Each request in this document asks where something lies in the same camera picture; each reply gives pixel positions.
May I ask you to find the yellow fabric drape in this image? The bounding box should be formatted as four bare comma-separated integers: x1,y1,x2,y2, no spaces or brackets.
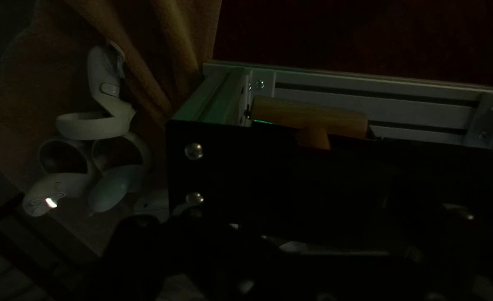
0,0,225,194

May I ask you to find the aluminium extrusion frame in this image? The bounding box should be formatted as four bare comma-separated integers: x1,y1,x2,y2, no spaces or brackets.
172,59,493,156

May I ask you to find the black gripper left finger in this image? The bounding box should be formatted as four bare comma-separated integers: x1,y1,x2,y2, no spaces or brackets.
83,206,269,301

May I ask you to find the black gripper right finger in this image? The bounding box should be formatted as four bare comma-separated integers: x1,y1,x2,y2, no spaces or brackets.
418,203,484,301

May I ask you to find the white VR controller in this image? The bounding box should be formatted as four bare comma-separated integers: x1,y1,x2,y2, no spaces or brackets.
20,136,100,220
55,44,140,141
85,133,153,216

